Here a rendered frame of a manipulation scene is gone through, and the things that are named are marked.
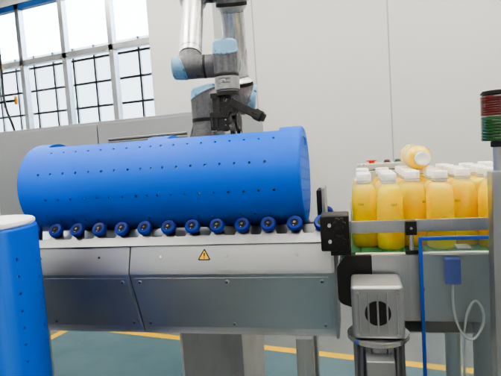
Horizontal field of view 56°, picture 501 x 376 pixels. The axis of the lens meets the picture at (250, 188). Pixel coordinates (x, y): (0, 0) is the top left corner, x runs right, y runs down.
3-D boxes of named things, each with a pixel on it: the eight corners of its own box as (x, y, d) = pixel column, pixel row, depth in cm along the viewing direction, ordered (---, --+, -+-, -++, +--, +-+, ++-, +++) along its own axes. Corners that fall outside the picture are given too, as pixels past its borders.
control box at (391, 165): (358, 191, 171) (356, 163, 170) (416, 188, 167) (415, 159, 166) (358, 194, 161) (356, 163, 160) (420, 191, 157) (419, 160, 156)
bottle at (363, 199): (358, 242, 132) (354, 178, 130) (382, 242, 128) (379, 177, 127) (350, 247, 126) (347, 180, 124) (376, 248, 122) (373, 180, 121)
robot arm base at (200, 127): (198, 145, 200) (197, 121, 199) (232, 142, 195) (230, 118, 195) (183, 144, 186) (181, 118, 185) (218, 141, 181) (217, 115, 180)
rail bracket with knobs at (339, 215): (323, 249, 126) (321, 210, 125) (351, 248, 125) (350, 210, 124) (321, 257, 117) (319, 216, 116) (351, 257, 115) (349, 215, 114)
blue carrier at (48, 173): (71, 226, 173) (68, 148, 173) (312, 218, 154) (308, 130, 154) (17, 234, 145) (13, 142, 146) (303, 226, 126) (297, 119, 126)
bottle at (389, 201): (373, 245, 126) (370, 179, 124) (399, 244, 126) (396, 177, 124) (382, 251, 119) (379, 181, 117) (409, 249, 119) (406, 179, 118)
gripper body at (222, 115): (218, 133, 149) (215, 94, 148) (244, 130, 148) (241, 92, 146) (210, 133, 142) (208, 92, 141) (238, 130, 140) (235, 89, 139)
